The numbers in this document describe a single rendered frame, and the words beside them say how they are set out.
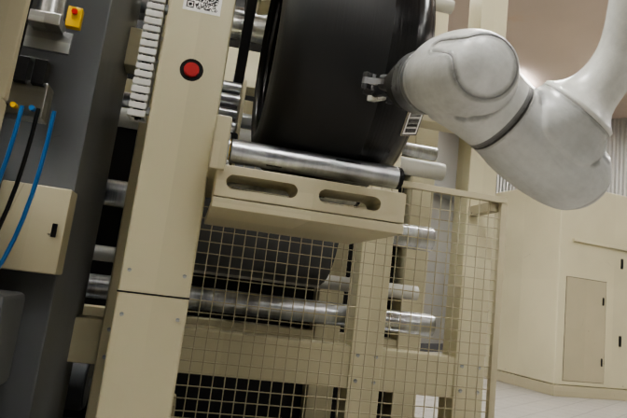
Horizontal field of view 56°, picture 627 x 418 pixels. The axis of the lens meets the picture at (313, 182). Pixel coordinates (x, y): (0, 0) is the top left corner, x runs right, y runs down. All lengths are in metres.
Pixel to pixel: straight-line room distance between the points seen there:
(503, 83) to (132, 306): 0.77
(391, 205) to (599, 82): 0.48
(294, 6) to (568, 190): 0.59
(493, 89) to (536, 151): 0.11
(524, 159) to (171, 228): 0.67
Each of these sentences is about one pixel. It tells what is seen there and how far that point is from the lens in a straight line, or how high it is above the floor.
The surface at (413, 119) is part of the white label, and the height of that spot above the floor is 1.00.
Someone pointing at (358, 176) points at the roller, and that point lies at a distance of 1.13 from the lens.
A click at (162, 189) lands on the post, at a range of 1.15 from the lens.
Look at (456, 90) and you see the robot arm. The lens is 0.66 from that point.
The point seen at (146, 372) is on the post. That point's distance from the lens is 1.15.
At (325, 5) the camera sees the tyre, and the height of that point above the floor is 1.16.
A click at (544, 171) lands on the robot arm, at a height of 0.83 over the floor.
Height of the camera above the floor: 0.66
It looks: 10 degrees up
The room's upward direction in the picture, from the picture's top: 7 degrees clockwise
